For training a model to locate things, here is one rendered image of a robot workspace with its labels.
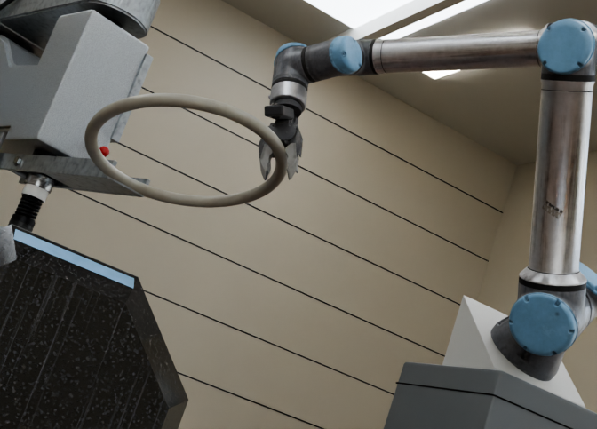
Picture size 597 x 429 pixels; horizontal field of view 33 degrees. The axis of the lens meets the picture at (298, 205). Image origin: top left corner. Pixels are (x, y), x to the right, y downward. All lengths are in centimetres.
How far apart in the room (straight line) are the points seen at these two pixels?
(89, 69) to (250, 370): 576
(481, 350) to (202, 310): 592
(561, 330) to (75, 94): 149
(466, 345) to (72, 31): 142
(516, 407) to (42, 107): 152
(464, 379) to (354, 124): 678
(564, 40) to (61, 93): 141
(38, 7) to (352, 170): 597
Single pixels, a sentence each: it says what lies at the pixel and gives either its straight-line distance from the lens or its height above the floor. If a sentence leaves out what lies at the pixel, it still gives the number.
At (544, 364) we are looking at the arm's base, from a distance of 256.
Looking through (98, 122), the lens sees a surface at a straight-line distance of 238.
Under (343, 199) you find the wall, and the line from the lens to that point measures 894.
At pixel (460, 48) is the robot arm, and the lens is 249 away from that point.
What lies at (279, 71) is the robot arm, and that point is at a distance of 252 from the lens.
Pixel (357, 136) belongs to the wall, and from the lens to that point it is 908.
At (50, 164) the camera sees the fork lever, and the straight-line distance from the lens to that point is 287.
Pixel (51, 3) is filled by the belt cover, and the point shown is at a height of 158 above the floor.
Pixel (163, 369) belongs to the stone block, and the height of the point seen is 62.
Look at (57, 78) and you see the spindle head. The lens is 297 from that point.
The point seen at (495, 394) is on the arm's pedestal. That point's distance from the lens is 233.
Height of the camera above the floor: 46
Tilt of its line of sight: 15 degrees up
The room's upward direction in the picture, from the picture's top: 20 degrees clockwise
